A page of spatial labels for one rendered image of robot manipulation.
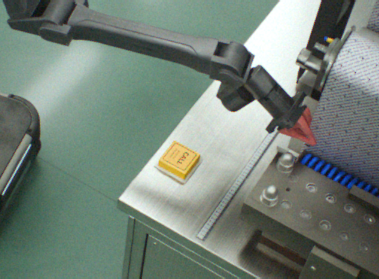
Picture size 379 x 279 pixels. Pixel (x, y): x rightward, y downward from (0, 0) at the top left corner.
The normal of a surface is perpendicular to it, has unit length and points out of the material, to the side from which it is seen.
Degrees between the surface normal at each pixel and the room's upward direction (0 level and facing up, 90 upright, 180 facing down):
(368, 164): 90
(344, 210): 0
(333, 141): 90
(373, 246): 0
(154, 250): 90
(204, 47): 6
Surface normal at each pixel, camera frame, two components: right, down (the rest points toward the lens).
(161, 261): -0.50, 0.64
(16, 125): 0.12, -0.62
